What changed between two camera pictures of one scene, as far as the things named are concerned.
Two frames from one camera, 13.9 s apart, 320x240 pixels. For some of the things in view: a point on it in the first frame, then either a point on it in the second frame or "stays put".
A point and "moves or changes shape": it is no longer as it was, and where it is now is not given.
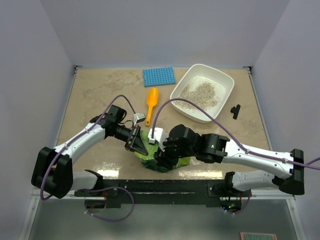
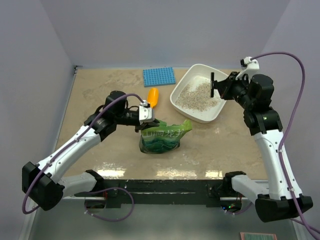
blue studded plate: (158, 76) stays put
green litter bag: (150, 160) moves or changes shape
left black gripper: (136, 143) -> (145, 125)
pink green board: (253, 236) stays put
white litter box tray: (205, 86) stays put
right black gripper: (164, 158) -> (224, 87)
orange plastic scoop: (152, 99) stays put
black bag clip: (235, 110) -> (212, 84)
